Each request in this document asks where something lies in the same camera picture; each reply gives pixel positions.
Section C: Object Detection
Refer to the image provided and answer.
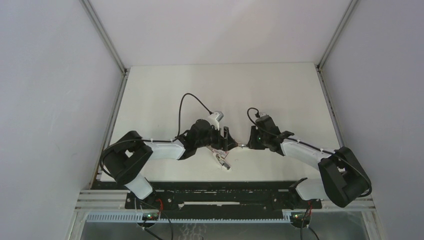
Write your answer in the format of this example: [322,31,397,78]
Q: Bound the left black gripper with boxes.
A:
[195,123,238,152]

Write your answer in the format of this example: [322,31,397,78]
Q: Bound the red white staple box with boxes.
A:
[207,146,229,159]

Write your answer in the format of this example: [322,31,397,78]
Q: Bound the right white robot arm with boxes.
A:
[248,112,373,208]

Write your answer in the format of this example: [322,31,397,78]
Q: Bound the right green circuit board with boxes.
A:
[290,213,311,223]

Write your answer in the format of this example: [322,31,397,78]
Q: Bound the green circuit board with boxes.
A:
[142,213,160,222]
[290,213,311,223]

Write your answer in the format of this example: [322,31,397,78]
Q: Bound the left green circuit board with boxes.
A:
[142,213,160,222]

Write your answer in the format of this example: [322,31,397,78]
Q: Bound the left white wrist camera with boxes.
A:
[206,111,224,130]

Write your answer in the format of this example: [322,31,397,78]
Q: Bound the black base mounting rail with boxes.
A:
[91,180,324,220]

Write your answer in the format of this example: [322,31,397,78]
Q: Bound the left black camera cable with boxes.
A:
[99,93,214,180]

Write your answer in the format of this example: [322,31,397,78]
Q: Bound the black camera cable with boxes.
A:
[246,107,373,240]
[99,93,214,180]

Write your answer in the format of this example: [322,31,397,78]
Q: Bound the right black camera cable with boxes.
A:
[246,107,373,240]

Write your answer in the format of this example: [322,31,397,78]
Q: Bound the white slotted cable duct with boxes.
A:
[85,212,291,224]

